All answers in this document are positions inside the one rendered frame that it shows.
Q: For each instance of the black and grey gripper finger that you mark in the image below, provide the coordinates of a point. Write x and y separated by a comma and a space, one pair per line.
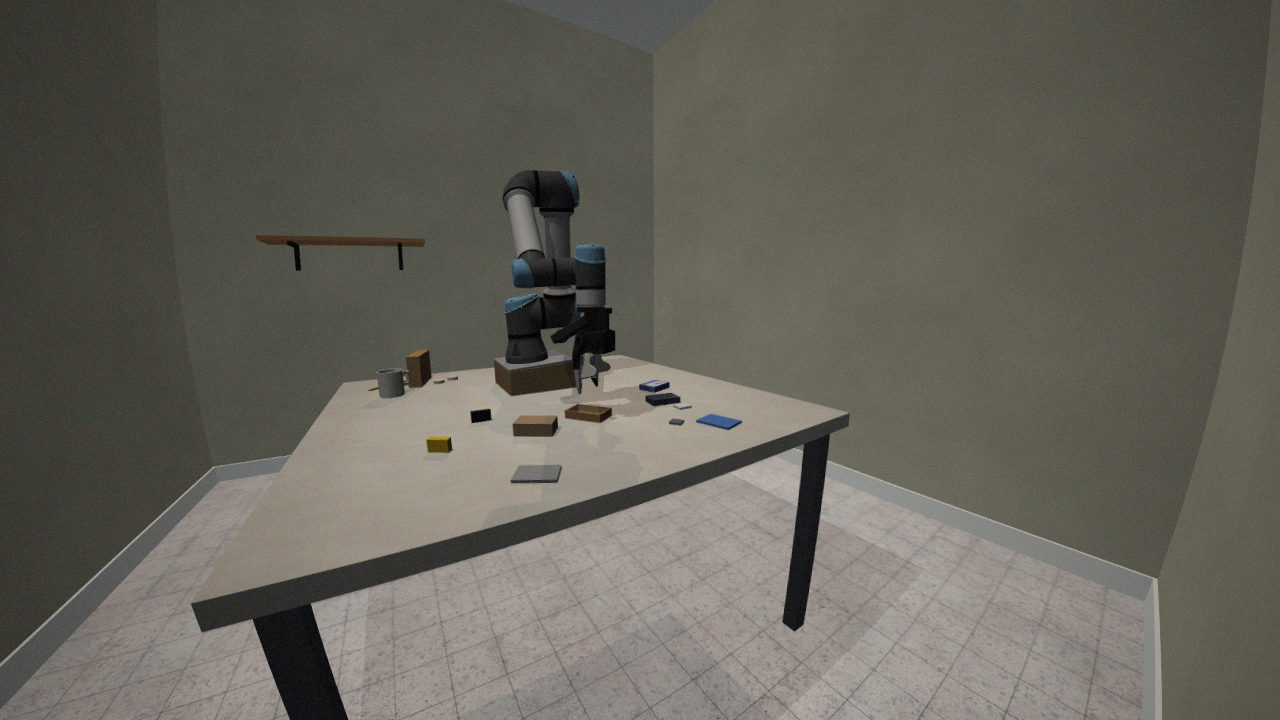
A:
581, 365
599, 364

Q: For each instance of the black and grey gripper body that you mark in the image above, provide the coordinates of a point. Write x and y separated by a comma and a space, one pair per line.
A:
596, 338

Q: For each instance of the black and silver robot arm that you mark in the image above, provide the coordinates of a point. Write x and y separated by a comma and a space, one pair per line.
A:
557, 195

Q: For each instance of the brown wooden ball-in-hole puzzle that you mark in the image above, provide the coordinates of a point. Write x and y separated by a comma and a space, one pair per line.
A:
588, 413

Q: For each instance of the grey mug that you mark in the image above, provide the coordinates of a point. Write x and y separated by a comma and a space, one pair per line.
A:
392, 385

